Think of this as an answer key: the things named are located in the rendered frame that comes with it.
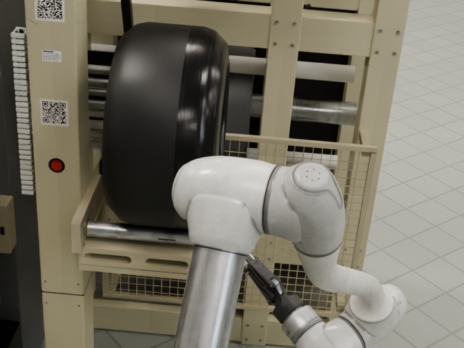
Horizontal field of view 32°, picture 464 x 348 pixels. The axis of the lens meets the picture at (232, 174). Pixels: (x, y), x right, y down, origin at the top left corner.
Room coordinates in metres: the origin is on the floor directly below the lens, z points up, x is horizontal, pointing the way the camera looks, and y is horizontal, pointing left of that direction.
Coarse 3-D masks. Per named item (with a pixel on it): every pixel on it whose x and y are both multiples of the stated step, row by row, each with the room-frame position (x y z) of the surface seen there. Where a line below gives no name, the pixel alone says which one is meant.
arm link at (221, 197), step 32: (192, 160) 1.36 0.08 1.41; (224, 160) 1.33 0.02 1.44; (256, 160) 1.33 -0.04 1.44; (192, 192) 1.28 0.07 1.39; (224, 192) 1.26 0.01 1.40; (256, 192) 1.26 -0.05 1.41; (192, 224) 1.26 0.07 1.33; (224, 224) 1.23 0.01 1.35; (256, 224) 1.24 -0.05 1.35; (192, 256) 1.25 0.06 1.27; (224, 256) 1.21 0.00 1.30; (192, 288) 1.19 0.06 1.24; (224, 288) 1.18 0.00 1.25; (192, 320) 1.15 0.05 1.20; (224, 320) 1.16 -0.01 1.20
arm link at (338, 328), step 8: (336, 320) 1.51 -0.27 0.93; (344, 320) 1.51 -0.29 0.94; (312, 328) 1.49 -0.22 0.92; (320, 328) 1.49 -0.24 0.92; (328, 328) 1.49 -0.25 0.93; (336, 328) 1.49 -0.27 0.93; (344, 328) 1.49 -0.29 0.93; (352, 328) 1.49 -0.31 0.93; (304, 336) 1.47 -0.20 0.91; (312, 336) 1.47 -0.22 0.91; (320, 336) 1.46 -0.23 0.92; (328, 336) 1.46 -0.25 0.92; (336, 336) 1.46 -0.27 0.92; (344, 336) 1.47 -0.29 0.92; (352, 336) 1.47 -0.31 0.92; (360, 336) 1.48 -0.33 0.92; (296, 344) 1.48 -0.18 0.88; (304, 344) 1.46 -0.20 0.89; (312, 344) 1.45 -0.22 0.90; (320, 344) 1.45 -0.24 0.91; (328, 344) 1.45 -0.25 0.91; (336, 344) 1.45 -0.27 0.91; (344, 344) 1.45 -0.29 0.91; (352, 344) 1.46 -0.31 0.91; (360, 344) 1.47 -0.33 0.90
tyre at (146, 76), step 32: (128, 32) 2.00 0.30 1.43; (160, 32) 1.98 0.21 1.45; (192, 32) 2.00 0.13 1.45; (128, 64) 1.86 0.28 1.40; (160, 64) 1.86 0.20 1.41; (192, 64) 1.87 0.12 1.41; (224, 64) 1.95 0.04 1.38; (128, 96) 1.79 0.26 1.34; (160, 96) 1.80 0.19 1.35; (192, 96) 1.80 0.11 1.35; (224, 96) 2.20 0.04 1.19; (128, 128) 1.75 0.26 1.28; (160, 128) 1.75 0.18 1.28; (192, 128) 1.76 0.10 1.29; (224, 128) 2.18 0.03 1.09; (128, 160) 1.73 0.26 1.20; (160, 160) 1.73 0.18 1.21; (128, 192) 1.74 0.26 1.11; (160, 192) 1.73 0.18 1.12; (160, 224) 1.81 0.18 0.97
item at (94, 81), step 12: (96, 60) 2.46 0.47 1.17; (108, 60) 2.46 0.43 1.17; (96, 72) 2.34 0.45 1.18; (108, 72) 2.33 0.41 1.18; (96, 84) 2.33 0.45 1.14; (96, 96) 2.46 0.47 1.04; (96, 108) 2.35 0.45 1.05; (96, 120) 2.34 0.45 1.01; (96, 132) 2.34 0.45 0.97; (96, 144) 2.33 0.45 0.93
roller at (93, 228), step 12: (96, 228) 1.86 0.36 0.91; (108, 228) 1.86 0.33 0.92; (120, 228) 1.86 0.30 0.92; (132, 228) 1.86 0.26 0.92; (144, 228) 1.86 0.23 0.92; (156, 228) 1.87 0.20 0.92; (168, 228) 1.87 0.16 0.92; (144, 240) 1.85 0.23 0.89; (156, 240) 1.85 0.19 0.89; (168, 240) 1.85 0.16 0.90; (180, 240) 1.85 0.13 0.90
